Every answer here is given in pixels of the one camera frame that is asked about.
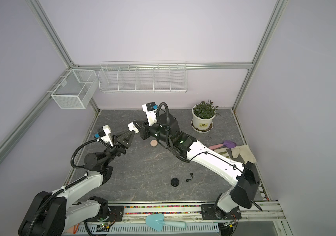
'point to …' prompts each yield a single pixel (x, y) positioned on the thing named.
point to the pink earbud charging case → (154, 143)
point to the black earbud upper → (191, 174)
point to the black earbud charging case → (175, 182)
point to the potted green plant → (203, 114)
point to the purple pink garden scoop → (227, 143)
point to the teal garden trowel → (156, 221)
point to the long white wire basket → (143, 76)
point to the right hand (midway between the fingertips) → (133, 121)
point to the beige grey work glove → (240, 153)
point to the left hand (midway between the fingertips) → (135, 131)
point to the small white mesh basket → (76, 90)
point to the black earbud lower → (187, 180)
